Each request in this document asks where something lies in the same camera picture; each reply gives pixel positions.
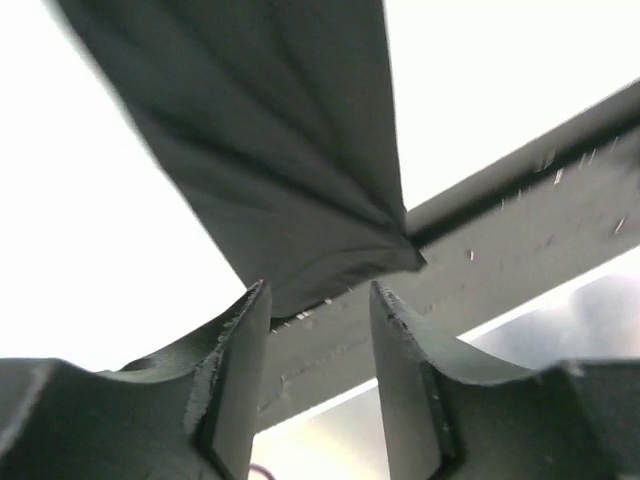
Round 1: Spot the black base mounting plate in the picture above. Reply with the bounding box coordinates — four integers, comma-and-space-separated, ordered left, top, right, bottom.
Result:
258, 83, 639, 429

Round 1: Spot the black graphic t-shirt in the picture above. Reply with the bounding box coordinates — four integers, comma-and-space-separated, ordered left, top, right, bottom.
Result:
59, 1, 424, 318

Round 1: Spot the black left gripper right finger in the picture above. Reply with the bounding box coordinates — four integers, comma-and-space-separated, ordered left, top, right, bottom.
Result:
369, 282, 639, 479

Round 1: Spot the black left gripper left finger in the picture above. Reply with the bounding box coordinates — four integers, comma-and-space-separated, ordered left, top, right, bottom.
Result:
1, 282, 271, 480

